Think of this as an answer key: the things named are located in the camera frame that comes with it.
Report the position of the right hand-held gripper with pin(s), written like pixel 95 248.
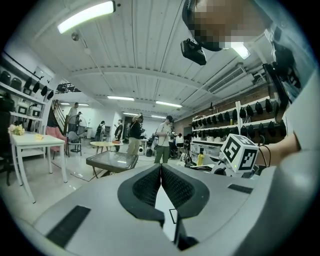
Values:
pixel 232 152

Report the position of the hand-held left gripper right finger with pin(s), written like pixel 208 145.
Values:
pixel 220 200

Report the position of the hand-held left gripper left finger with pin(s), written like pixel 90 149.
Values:
pixel 100 200

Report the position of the person's right forearm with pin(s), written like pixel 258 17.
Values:
pixel 282 150

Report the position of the yellow bottle with black cap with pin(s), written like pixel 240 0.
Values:
pixel 200 160

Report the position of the round wooden table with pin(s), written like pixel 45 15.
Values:
pixel 105 143

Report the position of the white table with black lines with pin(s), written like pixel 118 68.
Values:
pixel 167 225

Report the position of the small white round-door appliance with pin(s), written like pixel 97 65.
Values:
pixel 141 150

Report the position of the white metal shelving unit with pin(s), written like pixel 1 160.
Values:
pixel 238 107

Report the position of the small grey chair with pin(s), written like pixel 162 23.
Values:
pixel 73 137

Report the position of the rows of black headgear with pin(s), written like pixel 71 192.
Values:
pixel 258 107

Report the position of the reddish pink chair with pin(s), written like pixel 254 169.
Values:
pixel 56 135

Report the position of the ceiling strip light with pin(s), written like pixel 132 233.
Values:
pixel 168 103
pixel 121 98
pixel 85 16
pixel 241 50

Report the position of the white side table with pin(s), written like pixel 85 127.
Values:
pixel 37 142

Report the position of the ceiling air conditioner unit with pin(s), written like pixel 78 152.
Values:
pixel 226 80

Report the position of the dark staircase with railing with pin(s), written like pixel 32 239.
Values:
pixel 58 112

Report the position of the person's pale grey shirt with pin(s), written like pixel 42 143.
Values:
pixel 305 107

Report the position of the pale flower bunch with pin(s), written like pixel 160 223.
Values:
pixel 16 130

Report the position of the black ceiling truss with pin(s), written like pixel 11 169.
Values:
pixel 67 88

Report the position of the person's head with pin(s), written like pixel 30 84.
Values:
pixel 225 22

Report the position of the black head-mounted camera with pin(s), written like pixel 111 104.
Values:
pixel 193 51

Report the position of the white wall shelf unit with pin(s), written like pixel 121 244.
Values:
pixel 25 97

